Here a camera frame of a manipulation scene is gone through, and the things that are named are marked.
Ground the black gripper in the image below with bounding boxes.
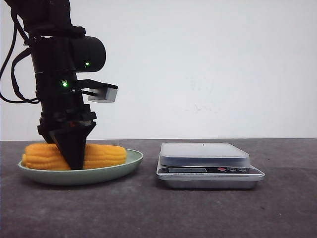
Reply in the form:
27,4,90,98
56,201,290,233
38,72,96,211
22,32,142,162
38,98,97,170

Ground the yellow corn cob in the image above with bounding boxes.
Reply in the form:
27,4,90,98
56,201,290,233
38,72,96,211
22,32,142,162
22,143,127,171

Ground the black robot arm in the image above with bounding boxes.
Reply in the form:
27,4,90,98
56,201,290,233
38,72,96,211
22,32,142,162
8,0,108,170

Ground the light green oval plate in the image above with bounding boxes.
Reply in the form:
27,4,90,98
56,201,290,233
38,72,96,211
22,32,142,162
18,149,144,186

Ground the silver digital kitchen scale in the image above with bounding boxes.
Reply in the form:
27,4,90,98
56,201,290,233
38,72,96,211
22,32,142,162
157,142,265,189

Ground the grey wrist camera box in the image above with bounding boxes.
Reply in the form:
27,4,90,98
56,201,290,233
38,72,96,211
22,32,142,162
88,87,117,103

